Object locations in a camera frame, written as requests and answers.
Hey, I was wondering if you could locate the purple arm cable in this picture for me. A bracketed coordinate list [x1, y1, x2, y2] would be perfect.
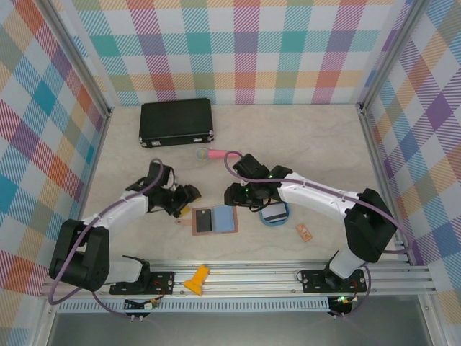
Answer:
[225, 150, 412, 320]
[48, 158, 174, 320]

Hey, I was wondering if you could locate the small wired connector board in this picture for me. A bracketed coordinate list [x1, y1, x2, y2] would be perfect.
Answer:
[329, 293, 359, 318]
[124, 298, 160, 311]

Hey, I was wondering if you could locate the pink leather card holder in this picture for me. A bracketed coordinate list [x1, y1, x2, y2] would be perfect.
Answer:
[175, 205, 239, 238]

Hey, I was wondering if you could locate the pink toy microphone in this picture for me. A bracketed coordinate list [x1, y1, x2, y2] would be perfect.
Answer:
[195, 147, 238, 162]

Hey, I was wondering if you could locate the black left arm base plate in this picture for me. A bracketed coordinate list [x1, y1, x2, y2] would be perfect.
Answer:
[109, 270, 176, 296]

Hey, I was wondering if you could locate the aluminium side rail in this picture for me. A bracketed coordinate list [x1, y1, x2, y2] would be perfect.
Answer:
[48, 107, 115, 271]
[358, 104, 411, 266]

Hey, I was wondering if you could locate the aluminium rail frame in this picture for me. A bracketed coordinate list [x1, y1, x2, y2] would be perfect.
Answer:
[38, 258, 435, 299]

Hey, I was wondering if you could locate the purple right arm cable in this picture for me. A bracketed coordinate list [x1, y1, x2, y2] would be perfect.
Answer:
[225, 150, 412, 320]

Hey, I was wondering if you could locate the aluminium corner post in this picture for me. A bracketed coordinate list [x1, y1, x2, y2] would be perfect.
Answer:
[354, 0, 428, 112]
[42, 0, 113, 120]

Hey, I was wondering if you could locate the white card with black stripe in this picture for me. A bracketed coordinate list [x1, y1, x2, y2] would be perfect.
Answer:
[261, 203, 288, 222]

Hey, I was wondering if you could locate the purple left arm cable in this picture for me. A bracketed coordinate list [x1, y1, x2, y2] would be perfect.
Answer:
[48, 158, 174, 320]

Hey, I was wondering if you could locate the slotted grey cable duct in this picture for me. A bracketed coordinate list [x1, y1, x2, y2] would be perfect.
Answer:
[56, 297, 331, 314]

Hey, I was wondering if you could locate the spare yellow gripper finger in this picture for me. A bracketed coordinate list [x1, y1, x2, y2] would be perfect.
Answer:
[183, 265, 210, 297]

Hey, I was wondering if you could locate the blue card tray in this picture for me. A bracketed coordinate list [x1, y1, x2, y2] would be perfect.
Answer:
[258, 200, 291, 228]

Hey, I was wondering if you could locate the small orange packet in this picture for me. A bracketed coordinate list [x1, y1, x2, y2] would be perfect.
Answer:
[296, 223, 314, 244]

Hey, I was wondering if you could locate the black hard case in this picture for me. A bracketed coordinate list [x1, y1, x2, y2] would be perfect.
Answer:
[138, 97, 216, 149]

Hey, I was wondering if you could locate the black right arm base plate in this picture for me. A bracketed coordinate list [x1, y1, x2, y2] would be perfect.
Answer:
[300, 269, 364, 293]

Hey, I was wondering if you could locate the dark credit card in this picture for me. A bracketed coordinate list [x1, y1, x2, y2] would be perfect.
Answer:
[196, 208, 213, 234]

